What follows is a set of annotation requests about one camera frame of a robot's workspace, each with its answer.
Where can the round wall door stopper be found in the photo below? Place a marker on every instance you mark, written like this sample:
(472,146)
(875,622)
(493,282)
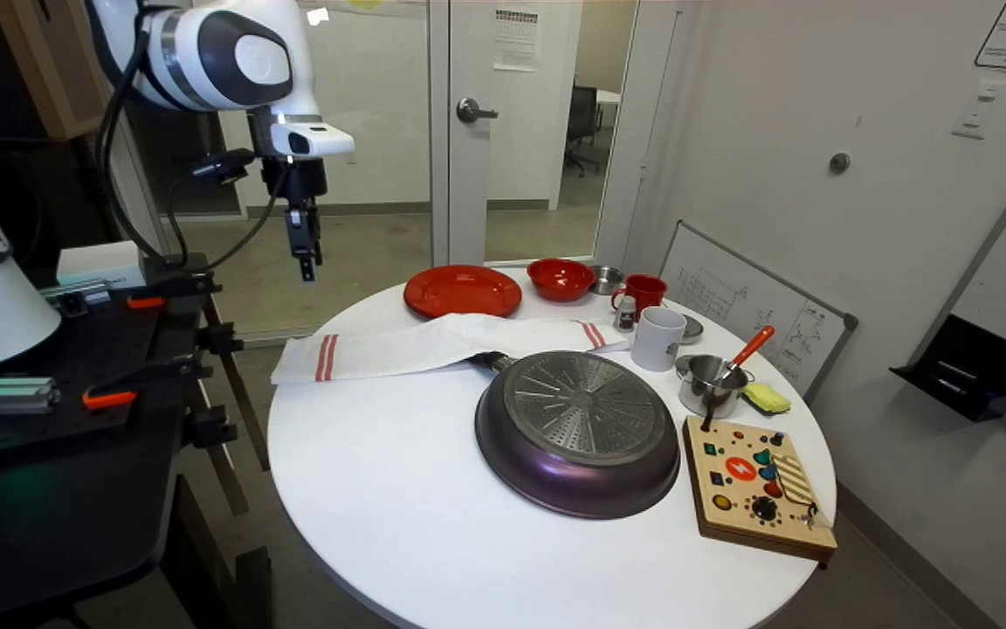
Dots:
(839,167)

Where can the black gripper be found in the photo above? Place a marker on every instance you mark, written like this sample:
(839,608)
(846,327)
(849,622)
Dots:
(300,183)

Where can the red plate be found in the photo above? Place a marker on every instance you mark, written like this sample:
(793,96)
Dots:
(463,291)

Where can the red bowl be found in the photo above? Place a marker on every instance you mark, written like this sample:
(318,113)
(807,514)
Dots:
(562,282)

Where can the white door with window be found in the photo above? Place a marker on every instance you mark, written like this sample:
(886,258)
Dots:
(468,177)

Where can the paper notice on door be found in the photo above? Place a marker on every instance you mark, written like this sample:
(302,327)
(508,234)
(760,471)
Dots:
(515,39)

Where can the wooden toy board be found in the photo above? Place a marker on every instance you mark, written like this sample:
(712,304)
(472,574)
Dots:
(760,491)

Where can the white box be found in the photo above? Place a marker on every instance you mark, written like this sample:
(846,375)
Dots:
(103,266)

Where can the black office chair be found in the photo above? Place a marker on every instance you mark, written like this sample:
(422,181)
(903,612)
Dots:
(586,124)

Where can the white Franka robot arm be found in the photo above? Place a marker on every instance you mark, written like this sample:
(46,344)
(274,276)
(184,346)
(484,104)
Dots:
(224,58)

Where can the red mug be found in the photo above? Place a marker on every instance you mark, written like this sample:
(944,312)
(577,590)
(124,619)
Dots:
(645,295)

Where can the yellow-green sponge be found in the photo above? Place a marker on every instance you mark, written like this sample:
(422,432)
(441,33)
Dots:
(765,401)

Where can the purple frying pan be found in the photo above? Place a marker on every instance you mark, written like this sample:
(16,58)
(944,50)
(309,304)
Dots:
(577,432)

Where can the small metal cup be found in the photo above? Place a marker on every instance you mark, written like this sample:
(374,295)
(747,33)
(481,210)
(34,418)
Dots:
(608,282)

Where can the wooden cabinet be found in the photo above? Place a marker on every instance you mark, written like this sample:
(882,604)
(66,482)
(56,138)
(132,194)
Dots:
(54,72)

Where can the black workbench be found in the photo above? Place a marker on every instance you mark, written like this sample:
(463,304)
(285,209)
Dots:
(50,501)

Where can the white towel with red stripes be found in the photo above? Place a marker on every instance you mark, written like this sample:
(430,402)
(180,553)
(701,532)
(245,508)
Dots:
(409,344)

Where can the whiteboard leaning on wall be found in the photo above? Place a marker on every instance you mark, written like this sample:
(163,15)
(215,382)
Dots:
(749,300)

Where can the black wall tray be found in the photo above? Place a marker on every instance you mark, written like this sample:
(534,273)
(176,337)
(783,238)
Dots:
(970,368)

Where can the white mug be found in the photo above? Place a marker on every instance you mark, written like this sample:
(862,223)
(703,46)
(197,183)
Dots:
(657,341)

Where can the small metal pot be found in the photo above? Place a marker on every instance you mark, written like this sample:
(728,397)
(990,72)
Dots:
(701,378)

